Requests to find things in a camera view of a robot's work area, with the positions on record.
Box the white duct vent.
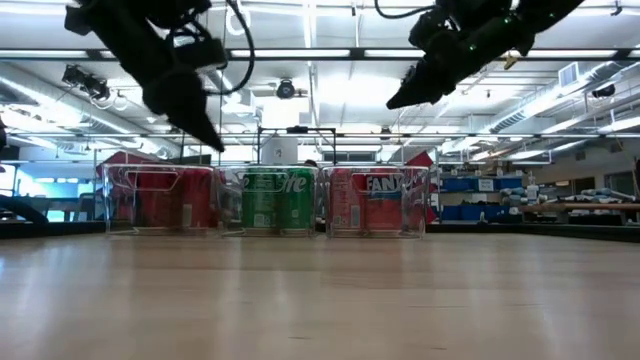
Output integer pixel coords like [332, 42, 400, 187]
[558, 62, 580, 89]

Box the black aluminium table frame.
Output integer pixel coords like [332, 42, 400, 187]
[0, 218, 640, 245]

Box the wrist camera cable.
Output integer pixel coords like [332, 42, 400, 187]
[373, 0, 441, 21]
[204, 0, 256, 97]

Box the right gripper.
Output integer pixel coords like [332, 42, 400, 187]
[386, 22, 521, 110]

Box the green Sprite soda can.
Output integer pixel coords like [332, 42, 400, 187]
[277, 169, 318, 232]
[239, 169, 284, 232]

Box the black hanging camera device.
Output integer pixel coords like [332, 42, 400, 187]
[60, 63, 112, 101]

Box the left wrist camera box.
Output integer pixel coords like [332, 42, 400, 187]
[172, 35, 229, 72]

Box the clear plastic bin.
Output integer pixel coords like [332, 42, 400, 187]
[321, 164, 431, 239]
[215, 164, 321, 238]
[102, 163, 220, 236]

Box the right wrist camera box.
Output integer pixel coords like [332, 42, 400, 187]
[408, 10, 447, 50]

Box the white background container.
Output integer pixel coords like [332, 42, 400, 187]
[261, 137, 300, 167]

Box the black overhead camera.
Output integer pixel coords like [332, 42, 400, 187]
[274, 78, 309, 100]

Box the black background monitor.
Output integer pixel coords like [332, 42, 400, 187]
[158, 153, 213, 167]

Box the silver ceiling duct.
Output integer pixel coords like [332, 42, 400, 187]
[0, 59, 171, 151]
[487, 59, 640, 136]

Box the red shelf unit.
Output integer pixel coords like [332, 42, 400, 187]
[95, 149, 151, 169]

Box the blue storage bins shelf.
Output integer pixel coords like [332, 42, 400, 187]
[439, 174, 526, 221]

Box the red Coca-Cola soda can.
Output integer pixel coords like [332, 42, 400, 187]
[110, 168, 169, 230]
[162, 168, 217, 230]

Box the grey horizontal rail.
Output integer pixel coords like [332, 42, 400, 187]
[0, 130, 640, 141]

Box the red slanted panel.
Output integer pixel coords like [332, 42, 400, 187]
[404, 150, 436, 174]

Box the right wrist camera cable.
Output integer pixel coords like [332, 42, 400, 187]
[373, 0, 441, 21]

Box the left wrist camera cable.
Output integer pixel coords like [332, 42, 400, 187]
[204, 0, 256, 97]

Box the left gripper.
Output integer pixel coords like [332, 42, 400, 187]
[107, 22, 225, 153]

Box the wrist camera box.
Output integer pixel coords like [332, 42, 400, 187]
[408, 10, 447, 50]
[172, 35, 229, 72]

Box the white cable ring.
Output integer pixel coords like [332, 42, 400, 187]
[224, 0, 253, 37]

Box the white spray bottle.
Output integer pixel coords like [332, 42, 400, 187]
[525, 172, 541, 206]

